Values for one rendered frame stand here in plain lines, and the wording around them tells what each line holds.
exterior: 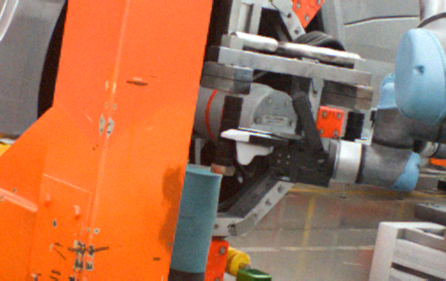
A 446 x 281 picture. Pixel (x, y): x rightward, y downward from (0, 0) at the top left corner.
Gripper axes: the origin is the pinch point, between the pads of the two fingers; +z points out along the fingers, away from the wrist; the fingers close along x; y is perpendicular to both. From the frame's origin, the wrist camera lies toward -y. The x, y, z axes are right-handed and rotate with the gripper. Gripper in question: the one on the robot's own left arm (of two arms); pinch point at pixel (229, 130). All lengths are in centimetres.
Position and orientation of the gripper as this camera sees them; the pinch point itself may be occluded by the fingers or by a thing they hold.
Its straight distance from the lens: 186.7
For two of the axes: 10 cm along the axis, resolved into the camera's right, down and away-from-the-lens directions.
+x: 1.2, -1.6, 9.8
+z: -9.8, -1.7, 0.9
